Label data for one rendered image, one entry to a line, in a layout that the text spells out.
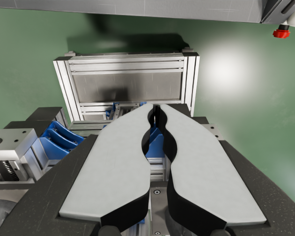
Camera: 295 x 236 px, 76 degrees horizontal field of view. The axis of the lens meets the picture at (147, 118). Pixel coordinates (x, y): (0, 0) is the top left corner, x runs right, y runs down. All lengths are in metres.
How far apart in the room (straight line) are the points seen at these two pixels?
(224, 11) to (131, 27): 0.99
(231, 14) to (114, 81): 0.92
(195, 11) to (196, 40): 1.00
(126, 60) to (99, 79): 0.22
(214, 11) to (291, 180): 2.32
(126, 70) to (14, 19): 0.78
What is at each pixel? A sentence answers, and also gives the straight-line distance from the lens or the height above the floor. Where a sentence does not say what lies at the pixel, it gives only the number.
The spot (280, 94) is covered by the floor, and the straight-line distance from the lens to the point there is 1.77.
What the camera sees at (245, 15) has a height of 0.95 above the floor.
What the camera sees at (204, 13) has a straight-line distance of 0.39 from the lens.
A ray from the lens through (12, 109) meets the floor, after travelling 1.89.
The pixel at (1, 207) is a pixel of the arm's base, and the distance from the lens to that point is 0.62.
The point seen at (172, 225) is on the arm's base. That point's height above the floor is 1.08.
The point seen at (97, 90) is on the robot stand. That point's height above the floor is 0.21.
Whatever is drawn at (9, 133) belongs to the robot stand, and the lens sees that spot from 0.62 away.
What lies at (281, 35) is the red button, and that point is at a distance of 0.61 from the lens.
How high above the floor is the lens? 1.32
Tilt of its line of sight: 57 degrees down
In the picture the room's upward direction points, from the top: 179 degrees counter-clockwise
